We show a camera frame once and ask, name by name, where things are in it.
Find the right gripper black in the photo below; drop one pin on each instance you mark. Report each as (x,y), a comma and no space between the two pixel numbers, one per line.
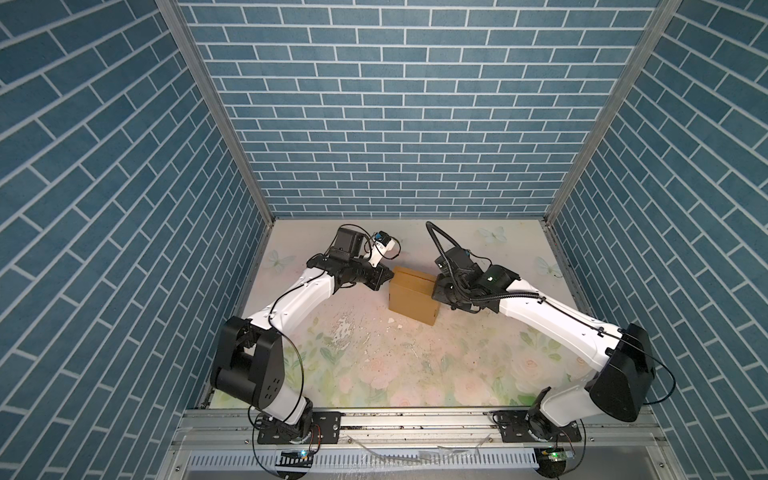
(437,292)

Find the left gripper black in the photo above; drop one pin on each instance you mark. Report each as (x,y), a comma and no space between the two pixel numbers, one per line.
(379,276)

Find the brown cardboard paper box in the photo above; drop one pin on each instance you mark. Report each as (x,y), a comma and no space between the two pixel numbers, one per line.
(410,294)

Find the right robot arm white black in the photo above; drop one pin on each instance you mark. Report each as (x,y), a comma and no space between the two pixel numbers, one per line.
(622,358)

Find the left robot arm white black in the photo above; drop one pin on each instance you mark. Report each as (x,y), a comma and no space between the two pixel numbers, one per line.
(249,364)

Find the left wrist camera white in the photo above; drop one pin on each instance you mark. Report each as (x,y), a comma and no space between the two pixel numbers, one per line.
(383,247)

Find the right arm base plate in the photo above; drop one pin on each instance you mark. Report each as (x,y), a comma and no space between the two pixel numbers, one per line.
(518,425)

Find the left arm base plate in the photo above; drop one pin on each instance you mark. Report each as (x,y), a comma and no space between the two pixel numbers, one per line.
(323,426)

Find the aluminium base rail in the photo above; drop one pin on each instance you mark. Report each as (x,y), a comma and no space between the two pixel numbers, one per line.
(419,443)

